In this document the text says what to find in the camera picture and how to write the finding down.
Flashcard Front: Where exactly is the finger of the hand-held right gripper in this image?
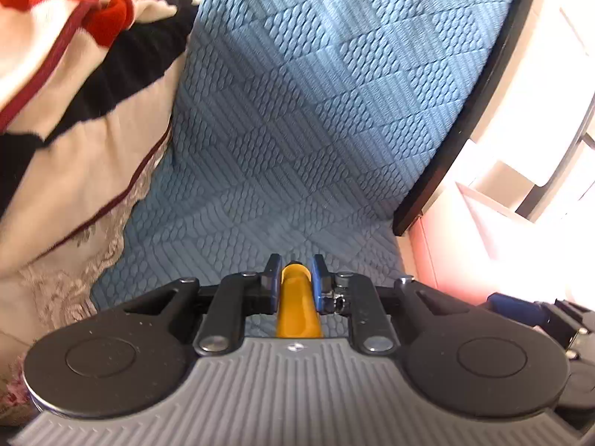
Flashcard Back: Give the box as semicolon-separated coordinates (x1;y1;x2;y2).
486;292;595;350

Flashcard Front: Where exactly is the yellow plastic tool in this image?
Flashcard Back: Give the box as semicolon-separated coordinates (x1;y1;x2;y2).
276;262;324;339

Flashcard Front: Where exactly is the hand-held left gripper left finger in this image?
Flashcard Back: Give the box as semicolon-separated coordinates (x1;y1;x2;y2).
122;253;283;355

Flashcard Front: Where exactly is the striped red black white blanket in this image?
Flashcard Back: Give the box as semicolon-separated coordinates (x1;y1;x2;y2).
0;0;211;263

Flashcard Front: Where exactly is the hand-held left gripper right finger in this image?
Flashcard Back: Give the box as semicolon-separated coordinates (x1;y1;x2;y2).
311;253;470;355

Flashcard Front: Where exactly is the pink box white inside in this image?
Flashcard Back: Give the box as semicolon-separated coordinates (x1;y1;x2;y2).
402;180;595;311

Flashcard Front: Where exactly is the dark metal rail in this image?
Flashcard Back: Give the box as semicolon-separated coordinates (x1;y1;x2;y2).
516;97;595;222

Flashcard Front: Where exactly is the blue textured cloth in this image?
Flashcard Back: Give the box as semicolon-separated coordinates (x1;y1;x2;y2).
90;0;527;341

